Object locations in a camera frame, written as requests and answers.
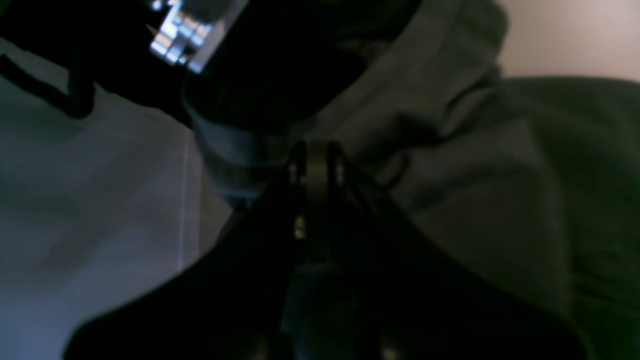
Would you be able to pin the robot arm image left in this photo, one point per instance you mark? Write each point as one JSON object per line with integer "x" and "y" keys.
{"x": 125, "y": 50}

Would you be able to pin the grey T-shirt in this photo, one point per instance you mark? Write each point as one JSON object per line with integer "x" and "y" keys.
{"x": 532, "y": 183}

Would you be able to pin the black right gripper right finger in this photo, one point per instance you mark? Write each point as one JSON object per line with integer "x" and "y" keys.
{"x": 415, "y": 302}

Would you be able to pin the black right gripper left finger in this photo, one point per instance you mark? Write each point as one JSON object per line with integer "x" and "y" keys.
{"x": 229, "y": 304}

